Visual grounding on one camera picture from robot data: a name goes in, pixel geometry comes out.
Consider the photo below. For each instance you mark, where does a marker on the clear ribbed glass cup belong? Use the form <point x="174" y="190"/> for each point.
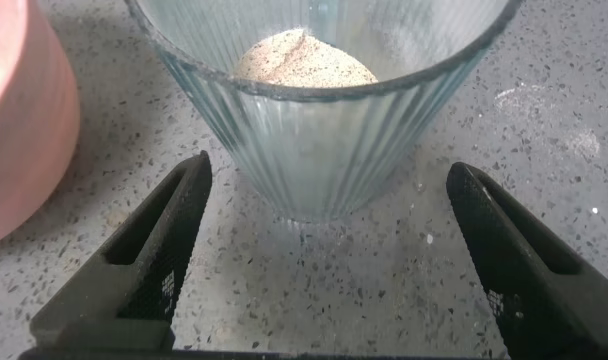
<point x="314" y="155"/>

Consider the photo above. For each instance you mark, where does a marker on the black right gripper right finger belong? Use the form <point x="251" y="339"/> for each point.
<point x="534" y="290"/>

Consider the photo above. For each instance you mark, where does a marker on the pink round bowl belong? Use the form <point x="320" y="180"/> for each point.
<point x="24" y="125"/>

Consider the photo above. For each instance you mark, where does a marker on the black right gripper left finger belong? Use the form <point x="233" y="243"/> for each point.
<point x="134" y="290"/>

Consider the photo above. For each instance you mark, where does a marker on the beige powder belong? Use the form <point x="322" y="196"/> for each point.
<point x="304" y="62"/>

